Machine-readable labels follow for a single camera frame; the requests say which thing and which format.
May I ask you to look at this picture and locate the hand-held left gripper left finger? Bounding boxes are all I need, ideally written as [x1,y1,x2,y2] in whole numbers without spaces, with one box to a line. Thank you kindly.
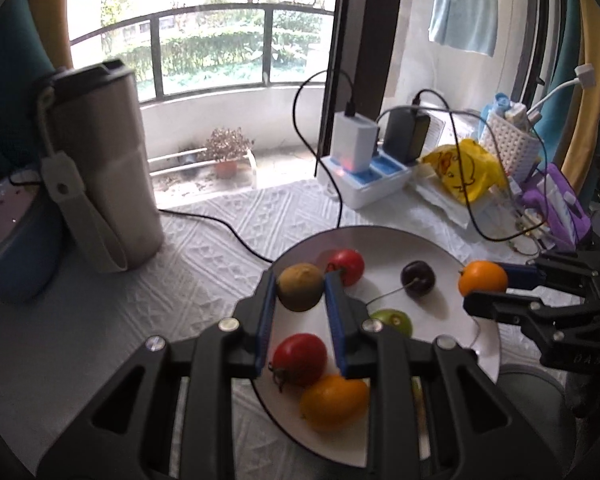
[36,270,278,480]

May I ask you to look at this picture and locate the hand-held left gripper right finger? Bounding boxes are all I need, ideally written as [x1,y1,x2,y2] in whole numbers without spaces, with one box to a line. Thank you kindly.
[322,271,563,480]

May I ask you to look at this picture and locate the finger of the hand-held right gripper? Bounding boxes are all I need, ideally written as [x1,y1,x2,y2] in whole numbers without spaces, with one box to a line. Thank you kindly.
[497,260,600,292]
[461,289,548,333]

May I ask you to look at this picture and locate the small brown kiwi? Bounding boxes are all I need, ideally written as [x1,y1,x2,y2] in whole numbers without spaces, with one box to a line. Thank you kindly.
[277,263,326,312]

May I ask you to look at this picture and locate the white round plate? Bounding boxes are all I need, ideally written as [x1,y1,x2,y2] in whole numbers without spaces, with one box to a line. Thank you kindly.
[252,226,502,470]

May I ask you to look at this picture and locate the round dark glass tray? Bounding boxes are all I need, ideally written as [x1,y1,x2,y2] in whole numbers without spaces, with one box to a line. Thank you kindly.
[497,364,579,480]

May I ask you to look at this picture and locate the red cherry tomato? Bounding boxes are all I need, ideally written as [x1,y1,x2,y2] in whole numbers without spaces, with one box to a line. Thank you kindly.
[270,332,329,392]
[326,248,366,287]

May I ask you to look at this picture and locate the purple pouch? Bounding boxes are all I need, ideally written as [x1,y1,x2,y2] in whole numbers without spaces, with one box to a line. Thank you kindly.
[522,162,594,249]

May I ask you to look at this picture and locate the dark red cherry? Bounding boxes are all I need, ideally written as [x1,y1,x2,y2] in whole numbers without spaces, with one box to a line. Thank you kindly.
[366,260,437,307]

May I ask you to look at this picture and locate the white textured tablecloth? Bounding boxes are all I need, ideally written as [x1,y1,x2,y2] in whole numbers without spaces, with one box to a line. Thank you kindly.
[0,180,531,480]

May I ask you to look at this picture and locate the white tube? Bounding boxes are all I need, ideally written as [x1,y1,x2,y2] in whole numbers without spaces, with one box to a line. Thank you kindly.
[545,175,577,227]

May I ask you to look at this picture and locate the white paper packets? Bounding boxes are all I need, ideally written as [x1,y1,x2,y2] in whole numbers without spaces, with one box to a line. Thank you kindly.
[412,167,474,229]

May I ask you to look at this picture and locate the yellow plastic bag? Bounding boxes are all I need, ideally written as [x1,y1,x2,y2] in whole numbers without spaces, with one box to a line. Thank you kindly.
[420,140,509,205]

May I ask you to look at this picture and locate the white woven basket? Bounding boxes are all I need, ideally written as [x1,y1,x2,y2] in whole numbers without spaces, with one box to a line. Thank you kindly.
[480,110,541,181]

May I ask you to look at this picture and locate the white power strip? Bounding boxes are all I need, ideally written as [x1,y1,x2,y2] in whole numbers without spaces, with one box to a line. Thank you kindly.
[316,154,414,210]

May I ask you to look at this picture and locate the potted plant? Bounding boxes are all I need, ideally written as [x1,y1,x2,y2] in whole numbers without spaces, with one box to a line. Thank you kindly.
[205,127,256,180]

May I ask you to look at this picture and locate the black charger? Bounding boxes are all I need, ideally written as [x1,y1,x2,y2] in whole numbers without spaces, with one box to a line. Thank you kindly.
[382,110,431,164]

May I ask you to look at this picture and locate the white charger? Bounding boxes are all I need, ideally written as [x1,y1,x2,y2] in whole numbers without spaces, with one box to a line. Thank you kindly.
[332,111,380,174]

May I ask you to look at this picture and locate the yellow curtain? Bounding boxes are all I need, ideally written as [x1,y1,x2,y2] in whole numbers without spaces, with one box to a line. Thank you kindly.
[562,0,600,182]

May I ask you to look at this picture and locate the white desk lamp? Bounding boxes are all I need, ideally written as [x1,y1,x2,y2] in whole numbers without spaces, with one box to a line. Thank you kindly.
[527,64,595,122]

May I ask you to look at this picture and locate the blue curtain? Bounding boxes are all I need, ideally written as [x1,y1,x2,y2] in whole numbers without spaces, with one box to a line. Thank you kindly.
[545,0,589,162]
[0,0,57,187]

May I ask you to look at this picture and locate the white tumbler with black lid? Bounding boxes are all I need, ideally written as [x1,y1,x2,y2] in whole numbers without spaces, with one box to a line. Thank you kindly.
[37,59,165,274]

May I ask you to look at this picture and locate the blue bowl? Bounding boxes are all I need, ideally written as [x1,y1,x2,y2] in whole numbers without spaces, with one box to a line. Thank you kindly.
[0,170,64,304]

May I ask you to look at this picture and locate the light blue hanging towel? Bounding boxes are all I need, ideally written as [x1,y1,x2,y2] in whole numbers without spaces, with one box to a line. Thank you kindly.
[428,0,499,57]

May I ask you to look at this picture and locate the black balcony railing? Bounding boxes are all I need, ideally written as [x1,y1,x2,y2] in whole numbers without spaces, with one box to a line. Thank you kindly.
[69,2,337,107]

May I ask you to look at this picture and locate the pink bowl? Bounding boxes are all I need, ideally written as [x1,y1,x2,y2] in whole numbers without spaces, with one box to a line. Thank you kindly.
[0,180,44,257]

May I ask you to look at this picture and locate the black cable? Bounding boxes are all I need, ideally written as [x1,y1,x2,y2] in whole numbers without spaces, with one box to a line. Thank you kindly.
[412,89,551,244]
[155,70,357,265]

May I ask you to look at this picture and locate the dark window frame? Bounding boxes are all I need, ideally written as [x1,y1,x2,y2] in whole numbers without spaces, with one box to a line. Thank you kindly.
[317,0,406,179]

